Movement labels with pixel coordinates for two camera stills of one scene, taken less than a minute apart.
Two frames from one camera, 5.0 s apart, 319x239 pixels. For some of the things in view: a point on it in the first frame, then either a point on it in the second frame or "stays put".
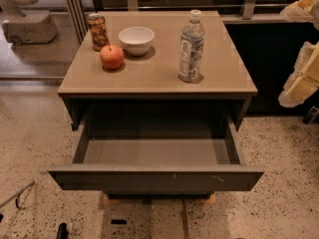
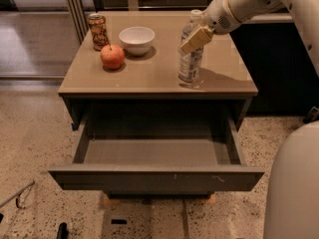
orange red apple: (112, 56) stays put
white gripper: (306, 80) → (217, 18)
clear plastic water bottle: (190, 68) stays put
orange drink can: (98, 30) stays put
